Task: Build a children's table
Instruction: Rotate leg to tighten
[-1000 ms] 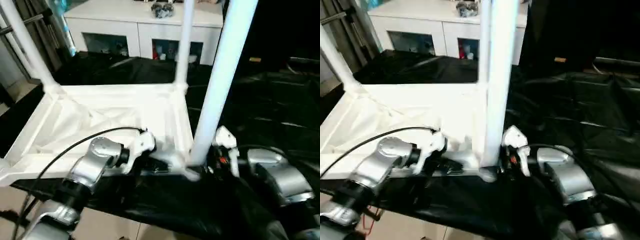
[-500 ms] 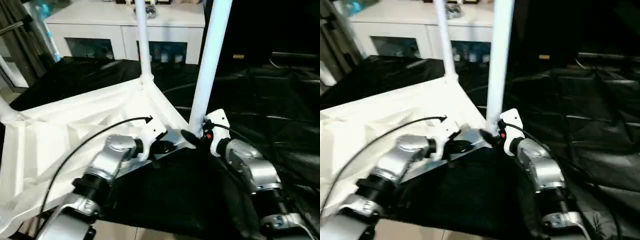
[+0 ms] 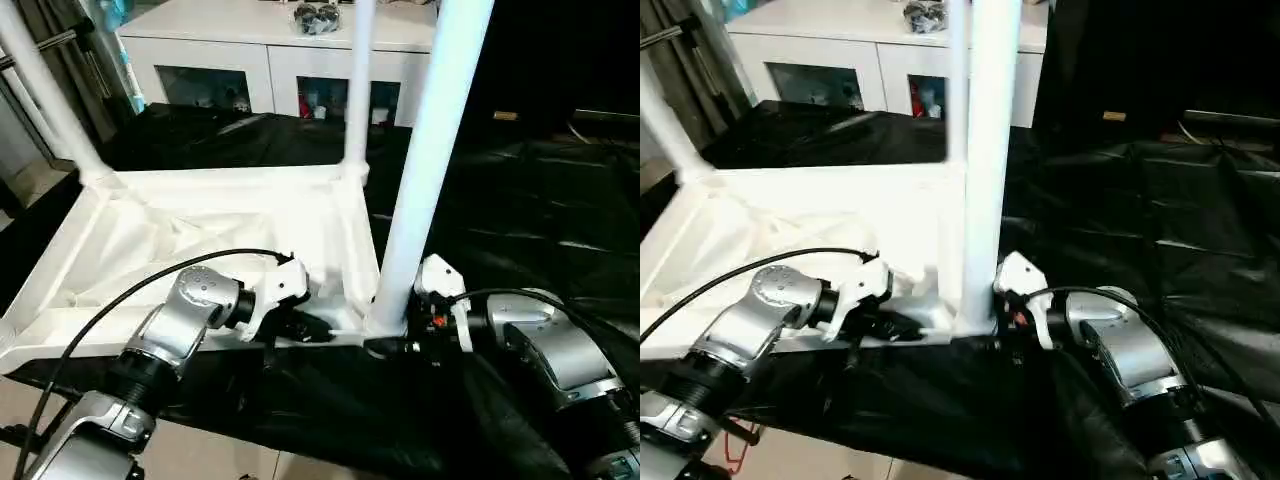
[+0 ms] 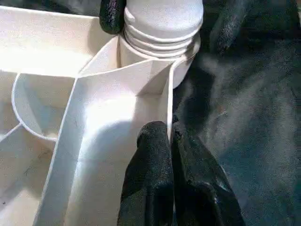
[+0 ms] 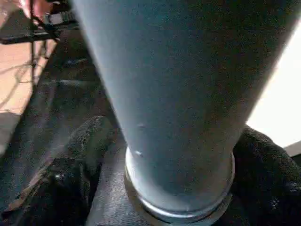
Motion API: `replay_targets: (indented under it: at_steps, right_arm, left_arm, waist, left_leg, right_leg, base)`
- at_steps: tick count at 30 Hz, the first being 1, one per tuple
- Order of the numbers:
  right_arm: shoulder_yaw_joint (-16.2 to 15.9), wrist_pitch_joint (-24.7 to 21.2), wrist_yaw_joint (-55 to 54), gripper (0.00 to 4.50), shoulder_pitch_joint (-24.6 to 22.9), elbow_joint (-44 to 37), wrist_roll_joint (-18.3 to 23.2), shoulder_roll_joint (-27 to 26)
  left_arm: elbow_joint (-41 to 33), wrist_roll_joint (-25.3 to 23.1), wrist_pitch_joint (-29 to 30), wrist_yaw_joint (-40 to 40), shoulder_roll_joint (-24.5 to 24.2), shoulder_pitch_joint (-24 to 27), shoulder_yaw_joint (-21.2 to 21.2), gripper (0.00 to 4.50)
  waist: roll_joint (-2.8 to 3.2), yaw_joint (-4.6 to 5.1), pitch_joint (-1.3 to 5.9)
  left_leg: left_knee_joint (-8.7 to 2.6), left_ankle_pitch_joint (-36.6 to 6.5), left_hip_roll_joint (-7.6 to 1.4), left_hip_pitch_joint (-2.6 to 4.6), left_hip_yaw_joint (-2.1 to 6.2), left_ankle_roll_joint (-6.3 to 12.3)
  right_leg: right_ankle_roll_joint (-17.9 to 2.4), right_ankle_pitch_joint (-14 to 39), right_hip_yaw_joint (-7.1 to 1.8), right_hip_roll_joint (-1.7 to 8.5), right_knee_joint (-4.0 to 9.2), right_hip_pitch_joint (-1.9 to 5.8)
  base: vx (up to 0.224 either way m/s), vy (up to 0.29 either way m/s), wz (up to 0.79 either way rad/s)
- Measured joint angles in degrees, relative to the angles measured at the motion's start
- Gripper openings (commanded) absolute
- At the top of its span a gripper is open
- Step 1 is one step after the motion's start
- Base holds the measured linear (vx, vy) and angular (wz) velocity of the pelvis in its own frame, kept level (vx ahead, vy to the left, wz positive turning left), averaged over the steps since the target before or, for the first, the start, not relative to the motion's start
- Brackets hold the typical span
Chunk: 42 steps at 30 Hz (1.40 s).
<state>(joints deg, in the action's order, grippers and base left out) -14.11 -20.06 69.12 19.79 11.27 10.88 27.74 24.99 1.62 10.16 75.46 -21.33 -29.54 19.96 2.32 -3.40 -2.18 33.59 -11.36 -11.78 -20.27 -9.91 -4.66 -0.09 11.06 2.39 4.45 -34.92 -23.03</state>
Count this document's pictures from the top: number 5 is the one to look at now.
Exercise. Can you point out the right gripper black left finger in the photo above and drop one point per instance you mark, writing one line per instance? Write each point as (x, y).
(70, 183)

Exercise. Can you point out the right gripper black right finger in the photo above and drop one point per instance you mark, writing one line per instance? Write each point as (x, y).
(265, 183)

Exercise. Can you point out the white plastic table top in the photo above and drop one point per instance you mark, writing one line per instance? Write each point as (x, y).
(277, 94)

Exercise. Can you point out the white plastic table leg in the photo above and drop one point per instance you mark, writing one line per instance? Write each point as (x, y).
(176, 94)

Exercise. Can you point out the black plastic mat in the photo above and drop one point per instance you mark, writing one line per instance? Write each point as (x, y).
(58, 94)

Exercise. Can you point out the black metal rack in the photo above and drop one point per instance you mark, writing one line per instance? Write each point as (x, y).
(34, 54)

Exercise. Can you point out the black flat base plate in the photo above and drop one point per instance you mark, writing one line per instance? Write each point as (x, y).
(23, 38)

